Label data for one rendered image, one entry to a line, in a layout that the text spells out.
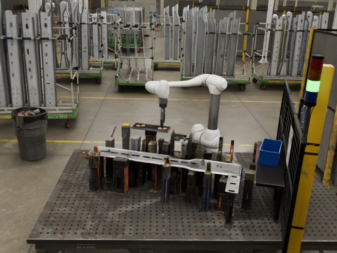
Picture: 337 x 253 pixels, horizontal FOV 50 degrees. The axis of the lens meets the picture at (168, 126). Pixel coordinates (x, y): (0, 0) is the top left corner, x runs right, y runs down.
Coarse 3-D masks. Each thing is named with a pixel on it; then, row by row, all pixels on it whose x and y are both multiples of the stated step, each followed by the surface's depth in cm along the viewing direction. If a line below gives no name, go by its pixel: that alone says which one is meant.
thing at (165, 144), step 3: (165, 141) 341; (162, 144) 334; (165, 144) 334; (168, 144) 334; (162, 147) 335; (165, 147) 334; (168, 147) 334; (162, 150) 336; (165, 150) 335; (168, 150) 335; (162, 153) 337; (165, 153) 336; (168, 153) 336
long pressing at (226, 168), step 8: (88, 152) 330; (104, 152) 331; (120, 152) 332; (128, 152) 332; (136, 152) 333; (144, 152) 333; (136, 160) 318; (144, 160) 317; (152, 160) 318; (160, 160) 319; (176, 160) 320; (184, 160) 320; (192, 160) 321; (200, 160) 321; (208, 160) 321; (192, 168) 306; (200, 168) 306; (216, 168) 307; (224, 168) 308; (232, 168) 308; (240, 168) 310
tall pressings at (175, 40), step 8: (176, 8) 1204; (184, 8) 1176; (168, 16) 1203; (176, 16) 1210; (184, 16) 1185; (176, 24) 1219; (168, 32) 1225; (176, 32) 1226; (168, 40) 1232; (176, 40) 1256; (168, 48) 1240; (176, 48) 1240; (168, 56) 1247; (176, 56) 1247
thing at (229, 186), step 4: (228, 176) 294; (236, 176) 295; (228, 180) 288; (232, 180) 288; (236, 180) 288; (228, 184) 282; (232, 184) 282; (236, 184) 282; (228, 188) 276; (232, 188) 276; (236, 188) 276; (232, 192) 270; (236, 192) 270
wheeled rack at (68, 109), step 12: (36, 36) 656; (60, 36) 661; (72, 36) 662; (72, 84) 641; (72, 96) 648; (0, 108) 671; (12, 108) 674; (48, 108) 683; (60, 108) 686; (72, 108) 655
